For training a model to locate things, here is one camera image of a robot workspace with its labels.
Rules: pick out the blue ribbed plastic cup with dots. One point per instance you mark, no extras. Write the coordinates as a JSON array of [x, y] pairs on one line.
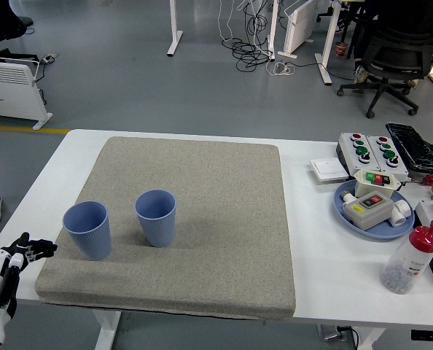
[[89, 240], [156, 229]]

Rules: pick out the red paper cup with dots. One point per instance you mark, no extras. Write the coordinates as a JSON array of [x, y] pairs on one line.
[[341, 50]]

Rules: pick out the white table leg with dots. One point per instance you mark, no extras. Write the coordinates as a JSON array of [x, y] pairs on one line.
[[371, 341], [107, 331]]

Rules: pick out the white panel heater large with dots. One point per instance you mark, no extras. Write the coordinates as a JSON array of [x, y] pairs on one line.
[[12, 95]]

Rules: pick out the grey-brown mat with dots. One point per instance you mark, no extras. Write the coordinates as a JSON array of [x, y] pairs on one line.
[[202, 218]]

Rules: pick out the grey power strip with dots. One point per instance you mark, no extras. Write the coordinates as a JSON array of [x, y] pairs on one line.
[[49, 57]]

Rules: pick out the white desk leg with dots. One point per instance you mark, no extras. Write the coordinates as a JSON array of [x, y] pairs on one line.
[[173, 22], [327, 43], [273, 29]]

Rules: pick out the white four-button control box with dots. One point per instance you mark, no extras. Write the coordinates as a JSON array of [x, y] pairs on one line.
[[388, 155], [358, 147]]

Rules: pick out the blue plate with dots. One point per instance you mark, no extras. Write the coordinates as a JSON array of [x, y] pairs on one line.
[[384, 232]]

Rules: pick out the white panel heater narrow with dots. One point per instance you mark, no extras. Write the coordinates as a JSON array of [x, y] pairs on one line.
[[300, 25]]

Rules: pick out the clear bottle red cap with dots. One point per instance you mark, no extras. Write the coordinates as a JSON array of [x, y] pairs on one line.
[[402, 266]]

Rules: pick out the white pipe fitting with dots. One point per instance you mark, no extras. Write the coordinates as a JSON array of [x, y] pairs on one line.
[[400, 213]]

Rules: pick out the black table control panel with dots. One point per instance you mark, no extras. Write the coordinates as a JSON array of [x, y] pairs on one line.
[[429, 334]]

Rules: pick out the white box red mushroom button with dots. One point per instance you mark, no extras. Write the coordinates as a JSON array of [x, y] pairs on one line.
[[429, 213]]

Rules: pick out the black wrapped tray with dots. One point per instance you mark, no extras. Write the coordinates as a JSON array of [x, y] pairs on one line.
[[413, 146]]

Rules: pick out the seated person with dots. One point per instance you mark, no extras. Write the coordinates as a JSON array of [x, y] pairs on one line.
[[362, 40]]

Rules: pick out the black mesh office chair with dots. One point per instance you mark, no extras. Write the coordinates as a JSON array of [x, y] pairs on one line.
[[395, 54]]

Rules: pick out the white wall switch plate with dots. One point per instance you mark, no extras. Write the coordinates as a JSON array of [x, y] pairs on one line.
[[327, 169]]

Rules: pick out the grey switch box red button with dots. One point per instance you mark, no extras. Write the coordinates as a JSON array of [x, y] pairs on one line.
[[369, 215]]

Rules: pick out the white switch box coloured buttons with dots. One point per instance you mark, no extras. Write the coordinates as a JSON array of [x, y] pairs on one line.
[[375, 182]]

